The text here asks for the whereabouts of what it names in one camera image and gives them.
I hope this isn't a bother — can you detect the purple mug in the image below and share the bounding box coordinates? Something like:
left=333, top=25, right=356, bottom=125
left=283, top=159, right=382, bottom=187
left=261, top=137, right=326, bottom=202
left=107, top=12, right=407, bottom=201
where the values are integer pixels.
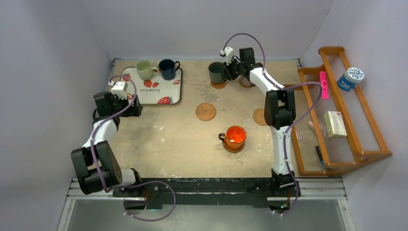
left=239, top=76, right=254, bottom=85

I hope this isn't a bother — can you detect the light wooden coaster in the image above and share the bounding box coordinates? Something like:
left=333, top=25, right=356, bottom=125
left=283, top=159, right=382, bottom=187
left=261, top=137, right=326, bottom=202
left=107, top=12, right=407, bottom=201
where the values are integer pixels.
left=210, top=81, right=227, bottom=89
left=239, top=82, right=256, bottom=89

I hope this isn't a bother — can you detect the dark green mug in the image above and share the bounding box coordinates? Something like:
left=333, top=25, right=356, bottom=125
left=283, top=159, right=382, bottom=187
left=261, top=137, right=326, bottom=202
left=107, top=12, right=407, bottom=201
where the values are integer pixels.
left=208, top=62, right=225, bottom=84

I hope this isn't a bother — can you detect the orange mug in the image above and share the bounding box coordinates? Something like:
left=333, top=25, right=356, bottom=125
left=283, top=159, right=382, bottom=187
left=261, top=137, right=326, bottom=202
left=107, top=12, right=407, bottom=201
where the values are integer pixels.
left=218, top=126, right=247, bottom=149

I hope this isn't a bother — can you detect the dark brown wooden coaster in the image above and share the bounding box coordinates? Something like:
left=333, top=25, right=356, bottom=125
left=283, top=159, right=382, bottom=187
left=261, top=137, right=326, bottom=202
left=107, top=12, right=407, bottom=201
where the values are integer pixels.
left=222, top=142, right=245, bottom=153

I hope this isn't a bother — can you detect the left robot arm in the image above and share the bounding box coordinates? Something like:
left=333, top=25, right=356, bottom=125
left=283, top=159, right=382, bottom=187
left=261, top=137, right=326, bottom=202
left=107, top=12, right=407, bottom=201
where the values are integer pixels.
left=71, top=91, right=143, bottom=197

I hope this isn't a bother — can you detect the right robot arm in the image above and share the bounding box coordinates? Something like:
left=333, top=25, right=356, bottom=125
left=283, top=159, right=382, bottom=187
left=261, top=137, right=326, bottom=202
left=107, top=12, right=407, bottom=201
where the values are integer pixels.
left=220, top=47, right=300, bottom=196

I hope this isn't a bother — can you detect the strawberry print tray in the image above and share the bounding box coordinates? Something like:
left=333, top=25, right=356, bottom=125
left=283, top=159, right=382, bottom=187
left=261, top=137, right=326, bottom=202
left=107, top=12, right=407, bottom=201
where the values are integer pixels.
left=122, top=66, right=183, bottom=104

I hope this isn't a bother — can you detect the pale green mug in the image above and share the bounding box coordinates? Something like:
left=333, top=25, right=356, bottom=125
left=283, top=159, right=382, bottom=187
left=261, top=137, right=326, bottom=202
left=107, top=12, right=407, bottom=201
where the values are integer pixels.
left=135, top=59, right=160, bottom=81

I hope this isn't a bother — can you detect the navy blue mug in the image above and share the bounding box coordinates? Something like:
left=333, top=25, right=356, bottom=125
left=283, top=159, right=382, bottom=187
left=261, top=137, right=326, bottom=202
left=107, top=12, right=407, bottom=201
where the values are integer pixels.
left=158, top=59, right=180, bottom=80

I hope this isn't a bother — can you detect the pink marker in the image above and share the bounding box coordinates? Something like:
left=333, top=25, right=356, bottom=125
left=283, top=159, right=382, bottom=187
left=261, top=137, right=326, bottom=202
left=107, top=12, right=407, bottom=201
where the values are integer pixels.
left=319, top=71, right=329, bottom=100

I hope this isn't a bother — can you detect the small pink eraser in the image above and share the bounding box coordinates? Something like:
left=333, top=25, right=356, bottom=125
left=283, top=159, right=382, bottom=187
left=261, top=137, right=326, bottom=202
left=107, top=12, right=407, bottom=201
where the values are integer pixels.
left=307, top=121, right=315, bottom=131

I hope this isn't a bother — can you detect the blue jar white lid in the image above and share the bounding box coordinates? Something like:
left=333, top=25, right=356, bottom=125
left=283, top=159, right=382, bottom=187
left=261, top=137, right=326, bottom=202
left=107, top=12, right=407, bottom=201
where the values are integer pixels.
left=337, top=67, right=365, bottom=91

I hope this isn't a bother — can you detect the small dark blue object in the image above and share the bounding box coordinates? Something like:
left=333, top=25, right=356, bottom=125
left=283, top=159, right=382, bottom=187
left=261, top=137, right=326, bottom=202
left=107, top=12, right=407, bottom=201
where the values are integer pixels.
left=315, top=146, right=326, bottom=169

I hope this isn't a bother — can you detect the wooden tiered rack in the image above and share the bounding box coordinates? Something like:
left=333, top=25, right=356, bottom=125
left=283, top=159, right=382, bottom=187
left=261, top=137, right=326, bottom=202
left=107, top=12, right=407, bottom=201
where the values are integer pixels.
left=291, top=46, right=392, bottom=176

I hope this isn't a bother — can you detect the white card box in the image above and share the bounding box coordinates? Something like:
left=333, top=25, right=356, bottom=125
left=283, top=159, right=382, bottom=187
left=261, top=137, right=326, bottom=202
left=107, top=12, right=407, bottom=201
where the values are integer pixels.
left=324, top=111, right=347, bottom=138

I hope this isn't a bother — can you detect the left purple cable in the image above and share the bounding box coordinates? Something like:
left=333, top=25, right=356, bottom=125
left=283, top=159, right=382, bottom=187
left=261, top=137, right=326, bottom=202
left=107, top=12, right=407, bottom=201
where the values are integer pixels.
left=89, top=74, right=177, bottom=223

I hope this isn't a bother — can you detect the purple cable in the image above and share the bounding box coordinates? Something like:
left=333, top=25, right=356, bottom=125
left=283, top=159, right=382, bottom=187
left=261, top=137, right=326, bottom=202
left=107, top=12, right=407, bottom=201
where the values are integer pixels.
left=89, top=74, right=177, bottom=223
left=221, top=32, right=324, bottom=218

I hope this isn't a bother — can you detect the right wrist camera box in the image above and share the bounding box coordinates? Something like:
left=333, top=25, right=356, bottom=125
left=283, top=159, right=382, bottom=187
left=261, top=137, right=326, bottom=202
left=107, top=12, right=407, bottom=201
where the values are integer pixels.
left=220, top=47, right=234, bottom=65

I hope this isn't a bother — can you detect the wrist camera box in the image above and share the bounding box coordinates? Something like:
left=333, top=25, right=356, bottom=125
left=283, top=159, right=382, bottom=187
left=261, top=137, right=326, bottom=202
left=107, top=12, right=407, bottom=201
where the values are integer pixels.
left=110, top=81, right=128, bottom=100
left=220, top=47, right=234, bottom=65

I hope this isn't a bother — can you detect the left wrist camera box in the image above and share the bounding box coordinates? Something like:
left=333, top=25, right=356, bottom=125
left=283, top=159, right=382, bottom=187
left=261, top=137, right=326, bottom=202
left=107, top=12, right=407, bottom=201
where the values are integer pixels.
left=110, top=81, right=128, bottom=100

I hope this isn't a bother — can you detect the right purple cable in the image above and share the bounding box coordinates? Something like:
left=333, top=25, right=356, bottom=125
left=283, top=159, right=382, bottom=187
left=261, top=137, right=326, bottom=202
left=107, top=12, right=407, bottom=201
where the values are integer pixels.
left=221, top=32, right=324, bottom=218

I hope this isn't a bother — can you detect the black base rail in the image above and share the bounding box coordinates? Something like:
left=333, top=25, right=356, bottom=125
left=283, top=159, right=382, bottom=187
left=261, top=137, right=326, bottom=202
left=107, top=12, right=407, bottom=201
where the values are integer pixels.
left=65, top=177, right=347, bottom=211

